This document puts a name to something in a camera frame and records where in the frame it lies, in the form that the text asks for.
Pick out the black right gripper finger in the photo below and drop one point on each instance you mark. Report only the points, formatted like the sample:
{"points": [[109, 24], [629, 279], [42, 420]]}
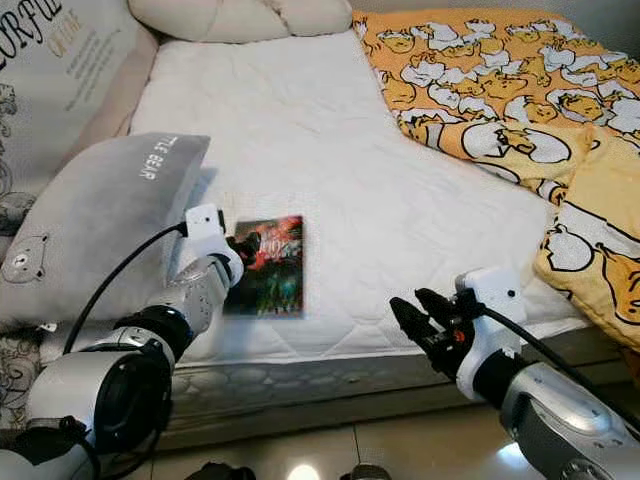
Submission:
{"points": [[415, 325], [438, 302]]}

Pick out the dark colourful cover book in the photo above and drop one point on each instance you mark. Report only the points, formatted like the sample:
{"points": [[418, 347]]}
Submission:
{"points": [[275, 280]]}

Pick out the grey bear pillow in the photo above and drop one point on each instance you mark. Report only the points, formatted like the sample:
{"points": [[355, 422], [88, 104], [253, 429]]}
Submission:
{"points": [[100, 230]]}

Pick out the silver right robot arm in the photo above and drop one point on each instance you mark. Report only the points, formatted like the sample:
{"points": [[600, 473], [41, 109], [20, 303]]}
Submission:
{"points": [[570, 420]]}

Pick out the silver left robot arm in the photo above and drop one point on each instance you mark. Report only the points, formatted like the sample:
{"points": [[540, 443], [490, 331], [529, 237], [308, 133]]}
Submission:
{"points": [[100, 395]]}

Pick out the grey quilted mattress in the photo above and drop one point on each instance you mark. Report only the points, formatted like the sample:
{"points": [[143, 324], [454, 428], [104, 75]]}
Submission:
{"points": [[310, 385]]}

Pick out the white quilted mattress pad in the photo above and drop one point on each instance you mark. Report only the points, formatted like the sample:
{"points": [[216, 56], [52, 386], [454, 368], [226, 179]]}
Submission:
{"points": [[360, 170]]}

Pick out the dark right robot foot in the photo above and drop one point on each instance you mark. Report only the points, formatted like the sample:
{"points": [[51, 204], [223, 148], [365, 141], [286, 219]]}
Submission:
{"points": [[366, 473]]}

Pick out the dark robot foot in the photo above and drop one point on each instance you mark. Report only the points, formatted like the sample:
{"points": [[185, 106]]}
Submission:
{"points": [[366, 473], [216, 472]]}

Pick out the beige knotted long pillow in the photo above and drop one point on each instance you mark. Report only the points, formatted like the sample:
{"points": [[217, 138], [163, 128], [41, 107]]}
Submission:
{"points": [[210, 20]]}

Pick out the yellow cartoon print blanket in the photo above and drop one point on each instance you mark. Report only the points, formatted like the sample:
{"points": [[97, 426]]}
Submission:
{"points": [[490, 80]]}

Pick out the dark left robot foot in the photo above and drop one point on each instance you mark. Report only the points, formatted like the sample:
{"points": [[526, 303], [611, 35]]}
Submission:
{"points": [[216, 472]]}

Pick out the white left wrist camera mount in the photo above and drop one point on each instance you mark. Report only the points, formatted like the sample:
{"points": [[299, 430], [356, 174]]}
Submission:
{"points": [[208, 228]]}

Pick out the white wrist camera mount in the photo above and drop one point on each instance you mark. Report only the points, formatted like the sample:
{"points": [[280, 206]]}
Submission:
{"points": [[495, 300], [208, 228]]}

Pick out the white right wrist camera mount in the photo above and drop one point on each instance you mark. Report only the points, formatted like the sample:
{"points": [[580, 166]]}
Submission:
{"points": [[495, 300]]}

